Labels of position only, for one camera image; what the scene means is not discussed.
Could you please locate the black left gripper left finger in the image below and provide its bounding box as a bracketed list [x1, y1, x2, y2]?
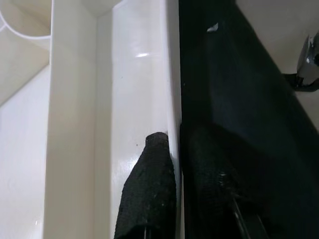
[113, 131, 178, 239]

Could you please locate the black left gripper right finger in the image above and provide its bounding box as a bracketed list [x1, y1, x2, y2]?
[179, 123, 275, 239]

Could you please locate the white plastic table top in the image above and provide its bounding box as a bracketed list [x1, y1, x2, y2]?
[0, 0, 184, 239]

